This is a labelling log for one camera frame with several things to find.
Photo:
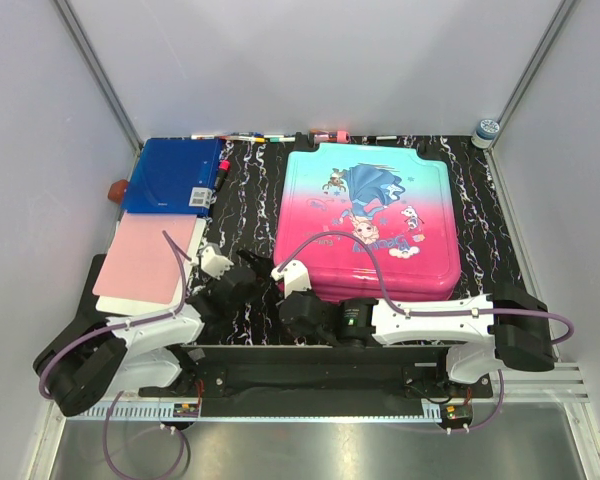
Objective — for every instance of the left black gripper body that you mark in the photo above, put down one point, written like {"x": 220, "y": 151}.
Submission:
{"x": 262, "y": 272}

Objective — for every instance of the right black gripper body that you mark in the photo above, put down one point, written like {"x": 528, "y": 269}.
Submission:
{"x": 327, "y": 337}

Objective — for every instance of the pink teal hardshell suitcase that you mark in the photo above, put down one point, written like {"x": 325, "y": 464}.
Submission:
{"x": 368, "y": 220}

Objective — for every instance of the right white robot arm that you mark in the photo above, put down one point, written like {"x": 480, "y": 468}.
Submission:
{"x": 507, "y": 328}

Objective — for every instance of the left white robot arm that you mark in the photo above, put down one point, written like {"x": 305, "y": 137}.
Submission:
{"x": 96, "y": 355}

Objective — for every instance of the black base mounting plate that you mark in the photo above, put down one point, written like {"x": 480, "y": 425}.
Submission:
{"x": 228, "y": 370}

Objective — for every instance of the pink white board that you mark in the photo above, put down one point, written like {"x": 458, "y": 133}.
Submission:
{"x": 140, "y": 274}

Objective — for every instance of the blue folder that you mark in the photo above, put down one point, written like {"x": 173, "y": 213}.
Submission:
{"x": 174, "y": 176}

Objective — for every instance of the red capped black marker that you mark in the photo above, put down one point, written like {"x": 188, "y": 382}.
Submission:
{"x": 222, "y": 173}

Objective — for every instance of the brown red round object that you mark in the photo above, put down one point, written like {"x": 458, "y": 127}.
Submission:
{"x": 117, "y": 191}

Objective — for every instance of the colourful marker pen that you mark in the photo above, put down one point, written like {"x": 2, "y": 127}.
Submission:
{"x": 243, "y": 136}

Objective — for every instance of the teal capped marker pen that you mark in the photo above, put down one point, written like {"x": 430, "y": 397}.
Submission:
{"x": 279, "y": 138}

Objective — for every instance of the pink patterned tube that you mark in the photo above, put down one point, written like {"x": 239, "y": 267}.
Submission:
{"x": 323, "y": 136}

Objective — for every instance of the black marker pen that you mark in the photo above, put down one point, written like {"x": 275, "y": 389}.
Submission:
{"x": 379, "y": 138}

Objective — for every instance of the blue lidded small jar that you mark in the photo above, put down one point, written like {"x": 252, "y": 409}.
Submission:
{"x": 485, "y": 133}

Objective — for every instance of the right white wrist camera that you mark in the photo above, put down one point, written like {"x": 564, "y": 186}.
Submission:
{"x": 294, "y": 277}

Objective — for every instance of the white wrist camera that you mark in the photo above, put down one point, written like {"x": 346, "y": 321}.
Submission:
{"x": 212, "y": 262}
{"x": 294, "y": 277}

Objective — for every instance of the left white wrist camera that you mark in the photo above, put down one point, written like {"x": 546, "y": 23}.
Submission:
{"x": 212, "y": 262}

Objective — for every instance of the aluminium rail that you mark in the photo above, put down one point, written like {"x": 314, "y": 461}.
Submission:
{"x": 564, "y": 384}

